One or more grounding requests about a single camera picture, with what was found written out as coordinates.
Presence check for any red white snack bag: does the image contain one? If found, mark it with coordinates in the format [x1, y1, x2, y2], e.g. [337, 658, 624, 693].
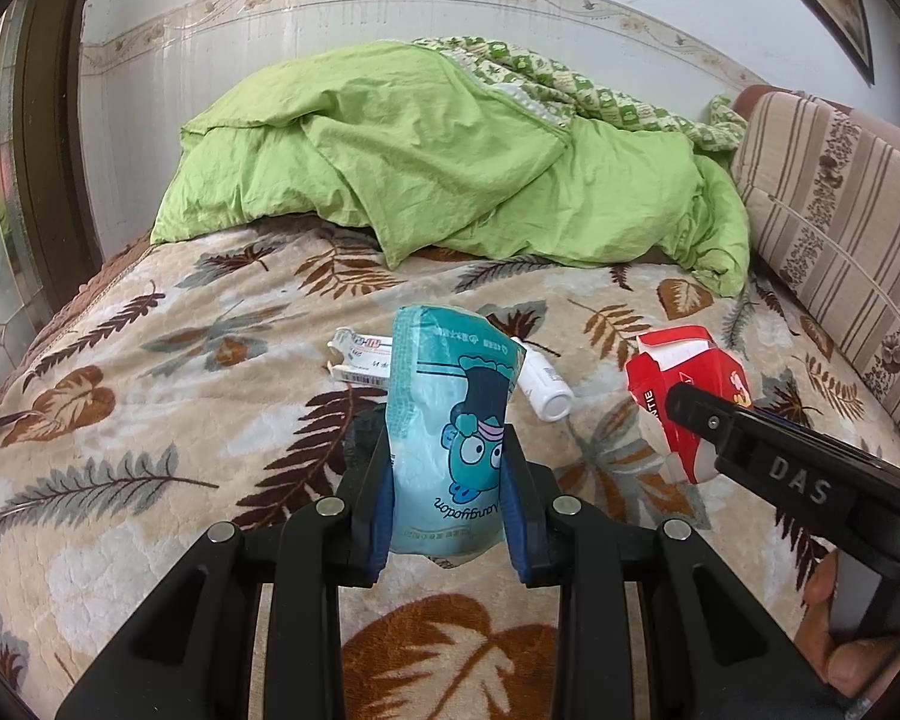
[626, 325, 752, 484]

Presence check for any teal cartoon tissue pack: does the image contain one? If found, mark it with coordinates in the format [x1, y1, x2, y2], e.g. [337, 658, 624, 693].
[385, 305, 523, 561]

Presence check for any person's right hand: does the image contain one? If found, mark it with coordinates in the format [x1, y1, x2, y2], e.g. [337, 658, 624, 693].
[791, 549, 900, 703]

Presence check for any white small bottle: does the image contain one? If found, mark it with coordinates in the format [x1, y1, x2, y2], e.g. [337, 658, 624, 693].
[514, 338, 574, 422]

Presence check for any striped floral headboard cushion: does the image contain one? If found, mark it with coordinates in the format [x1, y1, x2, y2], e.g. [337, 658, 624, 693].
[731, 85, 900, 429]

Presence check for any white medicine box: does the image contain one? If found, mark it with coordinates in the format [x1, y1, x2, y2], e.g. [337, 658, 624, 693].
[326, 327, 393, 390]

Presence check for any green quilt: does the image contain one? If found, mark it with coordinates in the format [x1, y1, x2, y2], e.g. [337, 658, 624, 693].
[151, 36, 751, 296]

